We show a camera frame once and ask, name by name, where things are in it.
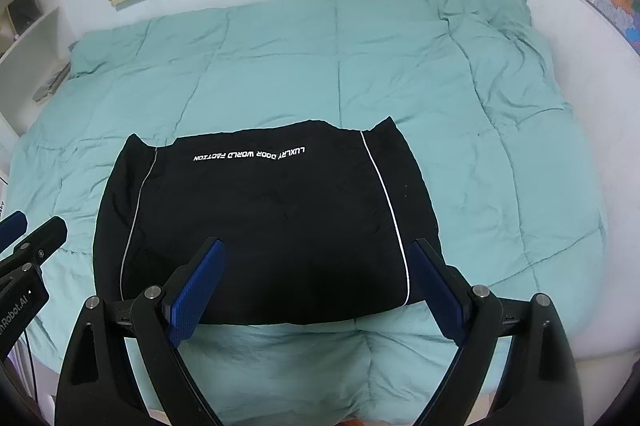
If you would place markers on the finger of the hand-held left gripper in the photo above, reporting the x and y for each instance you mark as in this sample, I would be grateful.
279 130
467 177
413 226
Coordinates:
45 233
12 225

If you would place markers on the white bookshelf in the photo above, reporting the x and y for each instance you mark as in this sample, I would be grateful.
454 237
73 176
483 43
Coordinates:
30 56

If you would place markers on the stack of books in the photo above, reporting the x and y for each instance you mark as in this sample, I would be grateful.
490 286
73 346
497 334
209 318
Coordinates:
52 82

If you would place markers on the grey box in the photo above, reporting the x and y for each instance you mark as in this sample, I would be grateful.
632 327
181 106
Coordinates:
22 8

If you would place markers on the white mattress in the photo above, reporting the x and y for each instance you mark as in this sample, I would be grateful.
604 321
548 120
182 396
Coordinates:
607 306

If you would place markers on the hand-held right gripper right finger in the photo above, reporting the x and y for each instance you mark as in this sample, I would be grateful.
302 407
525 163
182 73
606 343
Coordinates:
440 291

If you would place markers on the teal quilt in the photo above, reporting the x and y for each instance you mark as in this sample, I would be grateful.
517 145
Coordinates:
325 71

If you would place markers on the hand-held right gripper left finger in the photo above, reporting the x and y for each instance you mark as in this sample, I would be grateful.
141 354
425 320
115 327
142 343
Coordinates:
195 296

